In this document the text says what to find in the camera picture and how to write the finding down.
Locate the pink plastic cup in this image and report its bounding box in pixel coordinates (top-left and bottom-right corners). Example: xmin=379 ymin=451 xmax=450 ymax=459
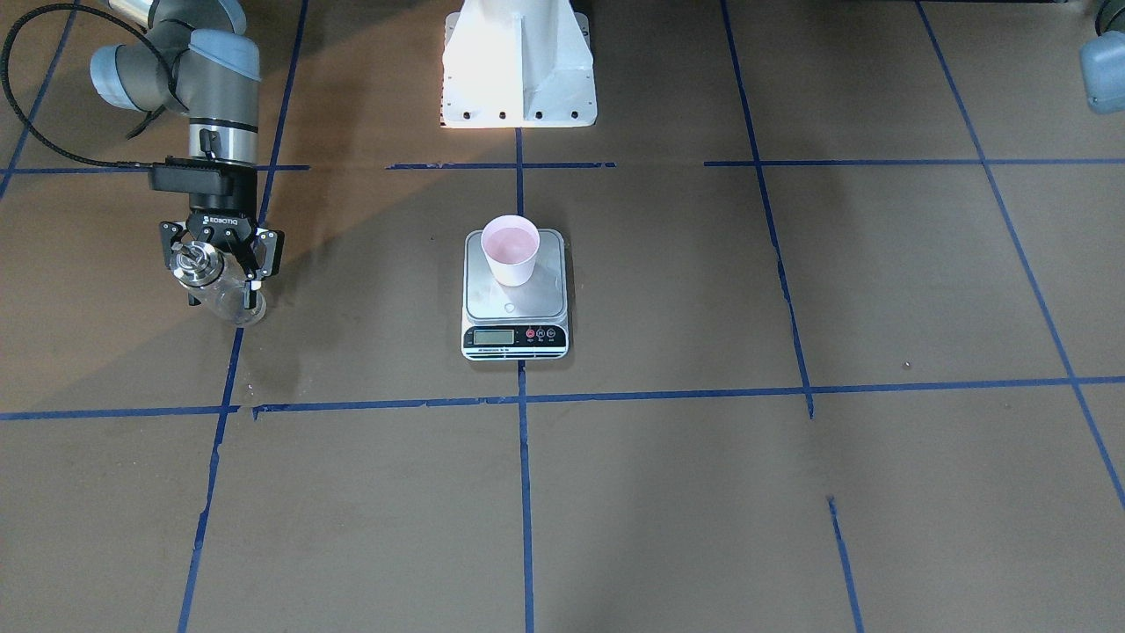
xmin=482 ymin=214 xmax=540 ymax=286

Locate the glass sauce bottle metal spout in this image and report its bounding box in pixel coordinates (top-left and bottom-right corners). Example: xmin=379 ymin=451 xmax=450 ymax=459
xmin=192 ymin=242 xmax=268 ymax=327

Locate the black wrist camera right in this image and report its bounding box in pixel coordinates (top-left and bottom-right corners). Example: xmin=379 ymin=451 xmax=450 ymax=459
xmin=149 ymin=156 xmax=236 ymax=196

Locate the white digital kitchen scale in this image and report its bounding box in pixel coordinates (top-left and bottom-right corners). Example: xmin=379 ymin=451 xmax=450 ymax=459
xmin=461 ymin=229 xmax=570 ymax=361

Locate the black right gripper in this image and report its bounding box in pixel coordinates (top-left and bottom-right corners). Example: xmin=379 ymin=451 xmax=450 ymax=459
xmin=160 ymin=168 xmax=286 ymax=306

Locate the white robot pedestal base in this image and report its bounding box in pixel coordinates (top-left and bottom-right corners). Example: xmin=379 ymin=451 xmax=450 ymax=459
xmin=439 ymin=1 xmax=599 ymax=129

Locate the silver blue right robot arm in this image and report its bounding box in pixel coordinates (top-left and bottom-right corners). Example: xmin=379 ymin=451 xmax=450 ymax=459
xmin=90 ymin=1 xmax=284 ymax=317

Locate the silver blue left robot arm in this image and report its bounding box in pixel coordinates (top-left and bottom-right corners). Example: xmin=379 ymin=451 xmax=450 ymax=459
xmin=1079 ymin=1 xmax=1124 ymax=115

